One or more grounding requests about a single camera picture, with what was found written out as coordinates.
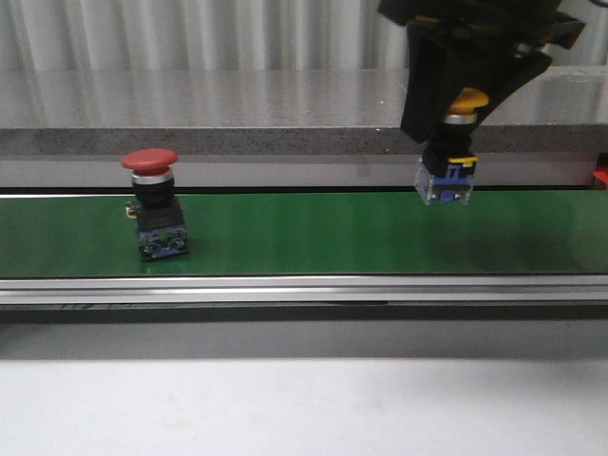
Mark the white panel under slabs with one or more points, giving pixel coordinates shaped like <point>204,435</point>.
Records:
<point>520,169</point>

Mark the white pleated curtain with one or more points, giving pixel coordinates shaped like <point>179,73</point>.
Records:
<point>198,35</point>

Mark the green conveyor belt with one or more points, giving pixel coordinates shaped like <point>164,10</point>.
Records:
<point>513,232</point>

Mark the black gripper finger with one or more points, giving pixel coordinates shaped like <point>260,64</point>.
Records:
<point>441,63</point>
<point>499,72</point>

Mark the aluminium conveyor side rail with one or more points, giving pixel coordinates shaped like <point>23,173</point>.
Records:
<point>305,289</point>

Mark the red plastic tray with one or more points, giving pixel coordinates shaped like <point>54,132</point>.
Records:
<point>600,178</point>

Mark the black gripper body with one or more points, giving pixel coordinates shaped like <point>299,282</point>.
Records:
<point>535,23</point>

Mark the grey speckled stone slab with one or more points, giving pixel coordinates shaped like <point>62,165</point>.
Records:
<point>89,114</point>

